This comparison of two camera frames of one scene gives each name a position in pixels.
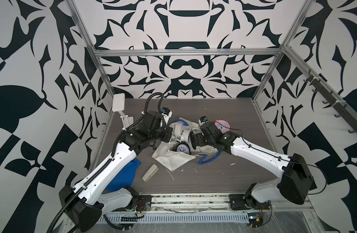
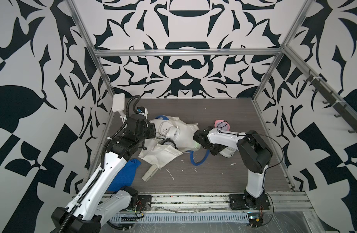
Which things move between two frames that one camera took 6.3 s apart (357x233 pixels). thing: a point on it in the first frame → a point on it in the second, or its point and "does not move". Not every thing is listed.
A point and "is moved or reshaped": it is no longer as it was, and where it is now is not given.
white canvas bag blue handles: [179, 150] is moved or reshaped
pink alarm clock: [222, 125] does not move
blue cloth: [124, 176] does not move
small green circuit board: [254, 219] does not move
